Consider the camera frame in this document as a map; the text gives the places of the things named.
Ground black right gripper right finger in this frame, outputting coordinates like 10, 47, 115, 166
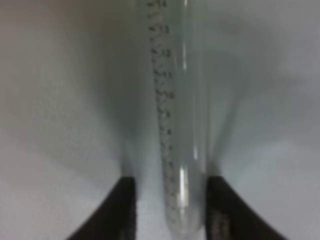
205, 176, 285, 240

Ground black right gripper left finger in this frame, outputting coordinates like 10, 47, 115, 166
69, 176, 137, 240

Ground teal capped test tube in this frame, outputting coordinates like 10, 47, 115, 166
142, 0, 208, 240

